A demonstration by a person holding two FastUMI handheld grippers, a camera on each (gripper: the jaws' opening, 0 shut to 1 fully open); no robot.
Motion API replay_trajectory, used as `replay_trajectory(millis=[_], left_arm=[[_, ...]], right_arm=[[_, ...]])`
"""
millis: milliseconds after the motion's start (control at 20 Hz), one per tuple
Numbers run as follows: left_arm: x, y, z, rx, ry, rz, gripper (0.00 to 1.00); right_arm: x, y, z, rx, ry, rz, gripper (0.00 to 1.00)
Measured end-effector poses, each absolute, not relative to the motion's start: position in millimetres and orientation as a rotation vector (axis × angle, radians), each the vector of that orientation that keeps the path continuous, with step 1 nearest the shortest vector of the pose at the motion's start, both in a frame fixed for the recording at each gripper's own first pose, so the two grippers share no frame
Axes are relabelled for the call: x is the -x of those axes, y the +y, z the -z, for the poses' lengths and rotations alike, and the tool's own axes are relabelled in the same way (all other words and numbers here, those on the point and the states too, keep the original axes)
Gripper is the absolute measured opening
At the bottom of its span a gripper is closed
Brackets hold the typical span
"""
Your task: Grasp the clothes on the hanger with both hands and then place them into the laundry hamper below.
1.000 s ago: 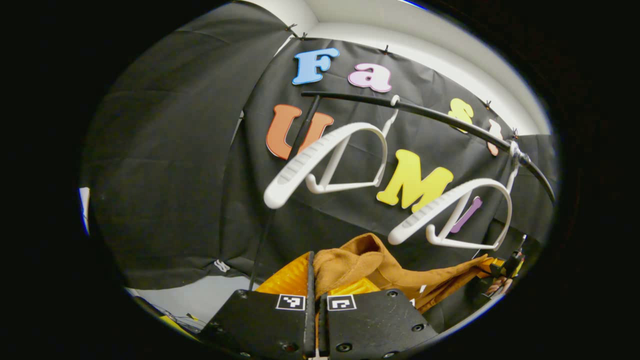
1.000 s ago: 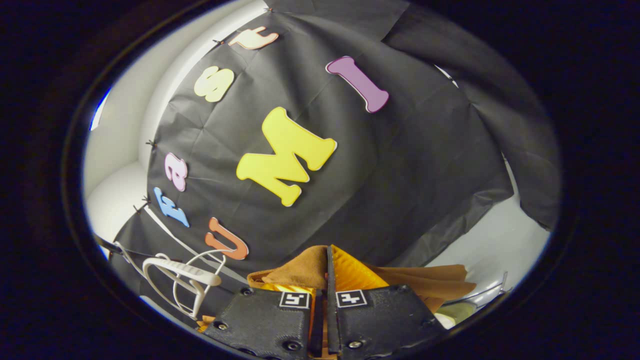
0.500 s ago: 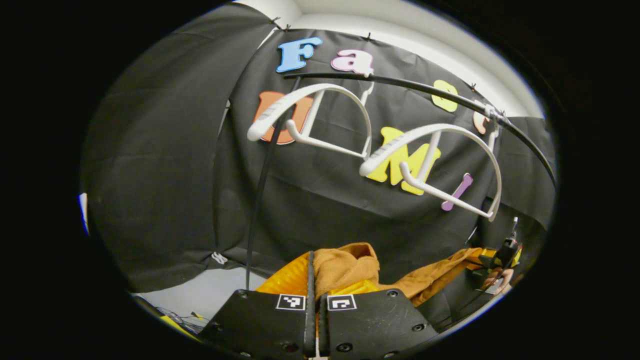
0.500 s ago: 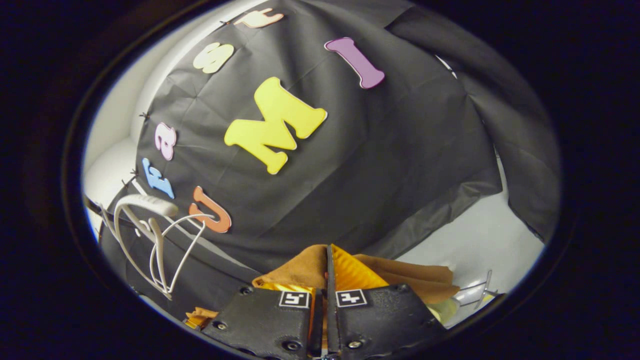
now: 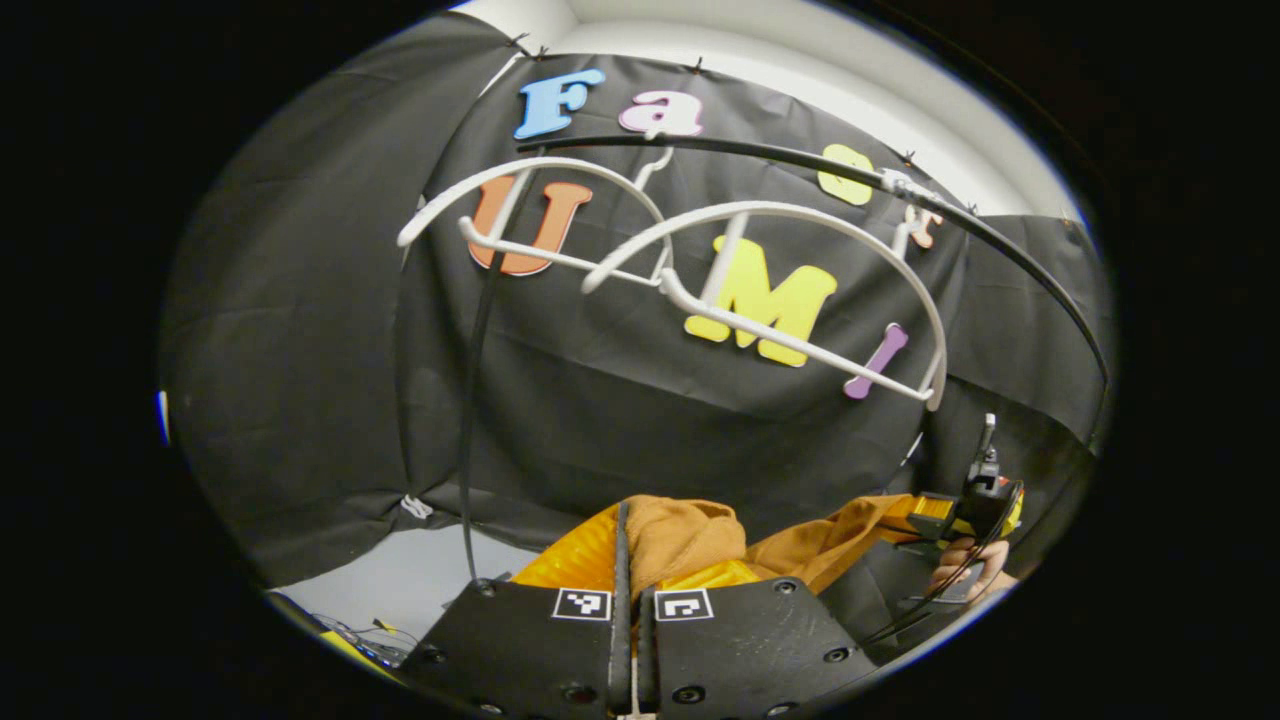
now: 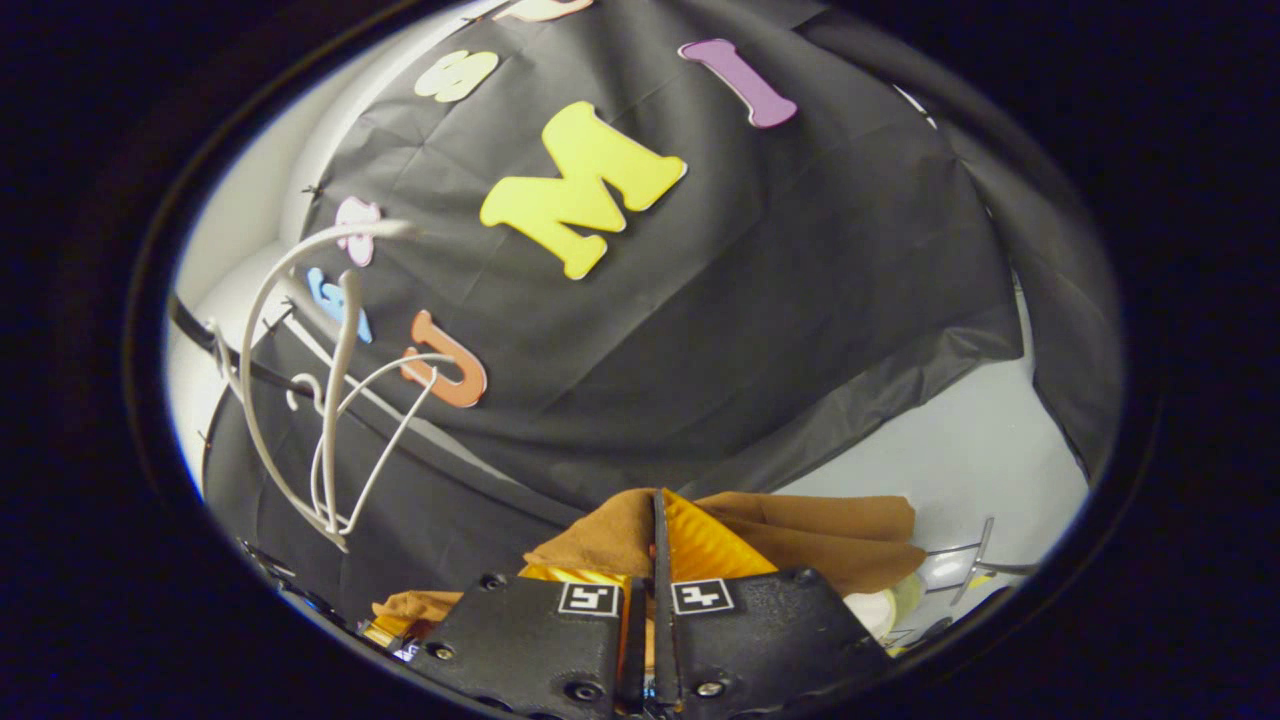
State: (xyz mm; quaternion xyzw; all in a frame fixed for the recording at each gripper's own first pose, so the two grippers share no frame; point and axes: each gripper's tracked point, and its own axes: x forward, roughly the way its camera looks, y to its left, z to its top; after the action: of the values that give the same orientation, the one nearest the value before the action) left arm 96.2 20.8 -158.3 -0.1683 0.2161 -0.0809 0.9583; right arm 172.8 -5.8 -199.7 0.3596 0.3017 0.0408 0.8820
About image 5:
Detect white plastic clothes hanger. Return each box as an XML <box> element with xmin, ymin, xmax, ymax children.
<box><xmin>583</xmin><ymin>168</ymin><xmax>949</xmax><ymax>413</ymax></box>
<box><xmin>398</xmin><ymin>145</ymin><xmax>676</xmax><ymax>289</ymax></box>

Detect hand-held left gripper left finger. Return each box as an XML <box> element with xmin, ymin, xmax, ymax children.
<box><xmin>398</xmin><ymin>500</ymin><xmax>635</xmax><ymax>720</ymax></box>

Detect black metal clothes rack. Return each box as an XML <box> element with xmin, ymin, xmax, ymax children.
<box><xmin>458</xmin><ymin>133</ymin><xmax>1111</xmax><ymax>586</ymax></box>

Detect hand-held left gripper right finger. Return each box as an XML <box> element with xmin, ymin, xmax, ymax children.
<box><xmin>634</xmin><ymin>558</ymin><xmax>883</xmax><ymax>720</ymax></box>

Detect brown collared shirt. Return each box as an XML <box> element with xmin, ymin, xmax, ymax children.
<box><xmin>622</xmin><ymin>493</ymin><xmax>916</xmax><ymax>601</ymax></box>

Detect tangled thin cables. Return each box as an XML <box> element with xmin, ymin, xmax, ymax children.
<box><xmin>310</xmin><ymin>612</ymin><xmax>416</xmax><ymax>669</ymax></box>

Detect black backdrop cloth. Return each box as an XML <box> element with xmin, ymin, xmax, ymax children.
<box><xmin>160</xmin><ymin>12</ymin><xmax>1116</xmax><ymax>591</ymax></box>

